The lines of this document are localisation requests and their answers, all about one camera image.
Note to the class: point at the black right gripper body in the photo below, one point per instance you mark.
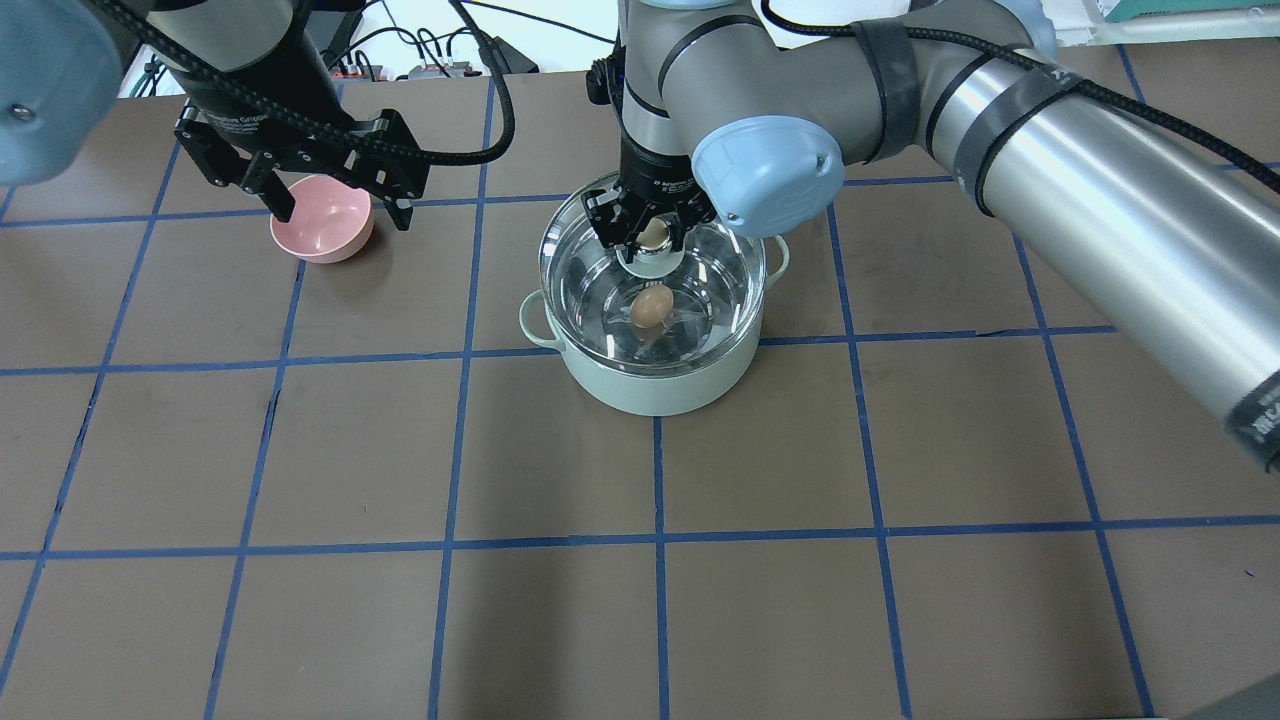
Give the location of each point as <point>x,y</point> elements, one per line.
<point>655,174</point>

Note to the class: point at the pink bowl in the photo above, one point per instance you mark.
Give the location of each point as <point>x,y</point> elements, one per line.
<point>330,221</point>

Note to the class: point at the small black adapter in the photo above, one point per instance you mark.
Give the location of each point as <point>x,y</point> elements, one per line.
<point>500,56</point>

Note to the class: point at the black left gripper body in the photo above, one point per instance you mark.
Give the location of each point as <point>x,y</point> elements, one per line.
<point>243,113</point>

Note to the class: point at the pale green electric pot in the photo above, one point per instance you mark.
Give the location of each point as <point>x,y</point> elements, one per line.
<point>652,395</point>

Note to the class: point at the brown egg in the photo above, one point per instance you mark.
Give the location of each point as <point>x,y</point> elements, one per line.
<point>652,307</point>

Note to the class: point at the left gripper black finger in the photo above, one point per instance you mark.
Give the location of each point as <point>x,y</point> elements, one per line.
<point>400,211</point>
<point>280,202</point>

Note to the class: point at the glass pot lid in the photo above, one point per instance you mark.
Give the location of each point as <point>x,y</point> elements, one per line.
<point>719,283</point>

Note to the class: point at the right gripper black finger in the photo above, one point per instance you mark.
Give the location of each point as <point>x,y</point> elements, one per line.
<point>628,251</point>
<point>677,233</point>

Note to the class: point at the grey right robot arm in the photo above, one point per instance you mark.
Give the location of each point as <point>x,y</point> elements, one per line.
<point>731,112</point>

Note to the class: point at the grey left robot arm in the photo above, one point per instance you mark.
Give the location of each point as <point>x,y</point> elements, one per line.
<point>63,62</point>

